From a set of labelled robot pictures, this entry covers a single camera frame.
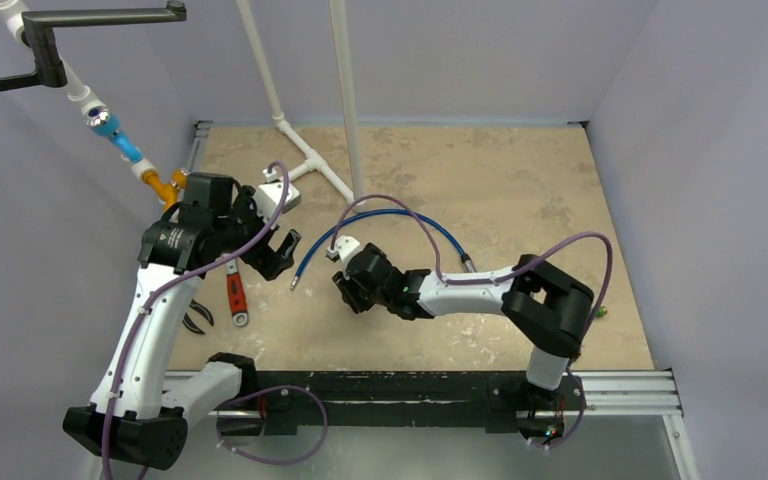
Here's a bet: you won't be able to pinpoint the blue cable lock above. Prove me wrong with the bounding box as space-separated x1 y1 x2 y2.
289 208 479 293

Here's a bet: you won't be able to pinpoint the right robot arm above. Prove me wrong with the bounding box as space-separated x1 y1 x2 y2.
327 238 594 407

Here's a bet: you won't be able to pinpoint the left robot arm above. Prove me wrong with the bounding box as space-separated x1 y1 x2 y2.
63 162 300 479

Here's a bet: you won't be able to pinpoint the black pliers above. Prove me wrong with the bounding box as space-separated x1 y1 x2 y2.
182 299 215 336

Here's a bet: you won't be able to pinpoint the orange pipe valve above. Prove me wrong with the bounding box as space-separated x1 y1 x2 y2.
140 168 189 211

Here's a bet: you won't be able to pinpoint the blue pipe valve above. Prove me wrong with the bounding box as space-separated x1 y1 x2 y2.
84 106 143 164

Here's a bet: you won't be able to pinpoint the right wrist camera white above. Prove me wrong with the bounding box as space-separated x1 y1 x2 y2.
326 235 363 266

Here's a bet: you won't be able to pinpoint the red handled wrench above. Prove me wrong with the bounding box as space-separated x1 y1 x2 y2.
225 258 249 328

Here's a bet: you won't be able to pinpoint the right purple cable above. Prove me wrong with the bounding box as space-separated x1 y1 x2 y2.
329 193 615 333

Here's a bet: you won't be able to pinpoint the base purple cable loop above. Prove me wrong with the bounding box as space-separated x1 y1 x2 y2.
216 386 330 466

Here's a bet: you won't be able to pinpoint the aluminium rail frame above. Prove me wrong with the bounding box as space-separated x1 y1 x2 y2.
95 119 700 480

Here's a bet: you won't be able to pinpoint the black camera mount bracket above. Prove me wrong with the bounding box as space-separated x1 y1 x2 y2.
0 1 188 93

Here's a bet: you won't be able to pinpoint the white PVC pipe frame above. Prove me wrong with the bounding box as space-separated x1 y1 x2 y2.
0 0 369 207

